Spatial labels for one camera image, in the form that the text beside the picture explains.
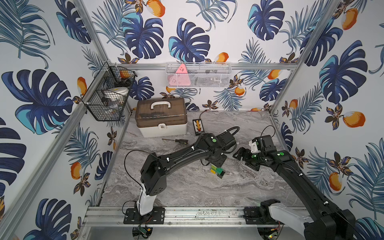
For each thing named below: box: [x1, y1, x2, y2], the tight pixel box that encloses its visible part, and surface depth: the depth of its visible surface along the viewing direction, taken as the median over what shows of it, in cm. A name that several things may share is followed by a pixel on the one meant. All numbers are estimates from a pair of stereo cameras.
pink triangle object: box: [169, 63, 191, 86], surface depth 91 cm
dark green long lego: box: [215, 167, 224, 175], surface depth 87 cm
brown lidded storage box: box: [135, 97, 188, 138], surface depth 97 cm
